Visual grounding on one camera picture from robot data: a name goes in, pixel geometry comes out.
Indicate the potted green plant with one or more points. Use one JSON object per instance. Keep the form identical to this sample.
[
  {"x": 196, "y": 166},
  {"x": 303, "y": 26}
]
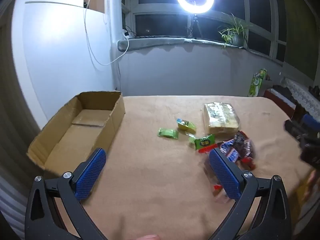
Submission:
[{"x": 236, "y": 39}]

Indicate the dark red snack packet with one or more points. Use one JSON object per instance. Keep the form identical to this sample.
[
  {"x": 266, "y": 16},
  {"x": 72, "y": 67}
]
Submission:
[{"x": 243, "y": 142}]

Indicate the black charger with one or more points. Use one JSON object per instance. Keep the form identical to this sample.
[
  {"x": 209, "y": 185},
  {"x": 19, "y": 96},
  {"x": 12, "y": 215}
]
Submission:
[{"x": 126, "y": 33}]

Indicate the black tripod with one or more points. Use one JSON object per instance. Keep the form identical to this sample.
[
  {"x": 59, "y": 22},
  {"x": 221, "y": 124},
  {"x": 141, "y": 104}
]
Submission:
[{"x": 195, "y": 21}]

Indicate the tan blanket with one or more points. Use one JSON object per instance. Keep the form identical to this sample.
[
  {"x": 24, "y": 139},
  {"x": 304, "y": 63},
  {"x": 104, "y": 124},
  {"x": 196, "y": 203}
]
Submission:
[{"x": 155, "y": 180}]

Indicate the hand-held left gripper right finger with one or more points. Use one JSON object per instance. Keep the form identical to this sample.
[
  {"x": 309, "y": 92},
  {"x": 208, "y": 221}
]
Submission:
[{"x": 225, "y": 175}]

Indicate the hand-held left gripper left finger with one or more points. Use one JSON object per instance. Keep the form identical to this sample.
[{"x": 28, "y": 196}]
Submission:
[{"x": 91, "y": 175}]

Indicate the olive curtain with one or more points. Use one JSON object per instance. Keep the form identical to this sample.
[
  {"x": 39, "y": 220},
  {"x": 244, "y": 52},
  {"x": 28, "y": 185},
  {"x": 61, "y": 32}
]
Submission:
[
  {"x": 300, "y": 30},
  {"x": 15, "y": 130}
]

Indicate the yellow green snack packet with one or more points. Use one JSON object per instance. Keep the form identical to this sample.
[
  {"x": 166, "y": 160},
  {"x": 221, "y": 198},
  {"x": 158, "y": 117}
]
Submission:
[{"x": 185, "y": 125}]

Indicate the green red-label snack packet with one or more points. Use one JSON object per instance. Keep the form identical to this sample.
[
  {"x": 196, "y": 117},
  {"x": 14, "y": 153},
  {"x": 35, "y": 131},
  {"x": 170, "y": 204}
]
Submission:
[{"x": 205, "y": 142}]

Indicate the dark red furniture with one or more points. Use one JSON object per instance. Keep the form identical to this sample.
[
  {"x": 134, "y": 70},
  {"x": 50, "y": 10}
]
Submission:
[{"x": 277, "y": 96}]

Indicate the green printed bag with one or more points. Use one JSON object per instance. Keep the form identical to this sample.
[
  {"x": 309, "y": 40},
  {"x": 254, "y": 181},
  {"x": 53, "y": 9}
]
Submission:
[{"x": 255, "y": 85}]

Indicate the plain green snack packet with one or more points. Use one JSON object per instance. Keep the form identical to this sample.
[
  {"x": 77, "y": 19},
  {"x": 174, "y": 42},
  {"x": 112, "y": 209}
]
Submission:
[{"x": 168, "y": 133}]

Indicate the cardboard box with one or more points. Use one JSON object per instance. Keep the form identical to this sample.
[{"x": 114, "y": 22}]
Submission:
[{"x": 82, "y": 132}]

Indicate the grey sill padding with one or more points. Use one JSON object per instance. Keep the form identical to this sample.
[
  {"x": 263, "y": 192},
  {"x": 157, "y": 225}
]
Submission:
[{"x": 150, "y": 42}]

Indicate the blue red snack packet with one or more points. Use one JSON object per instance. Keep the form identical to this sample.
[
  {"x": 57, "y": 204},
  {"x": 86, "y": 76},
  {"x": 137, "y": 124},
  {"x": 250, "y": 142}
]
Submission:
[{"x": 230, "y": 152}]

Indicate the window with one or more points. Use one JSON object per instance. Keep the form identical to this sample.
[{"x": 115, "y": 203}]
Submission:
[{"x": 162, "y": 22}]

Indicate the white lace cloth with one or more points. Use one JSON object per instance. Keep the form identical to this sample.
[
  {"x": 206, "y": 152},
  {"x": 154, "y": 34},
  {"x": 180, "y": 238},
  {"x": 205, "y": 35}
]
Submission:
[{"x": 305, "y": 97}]

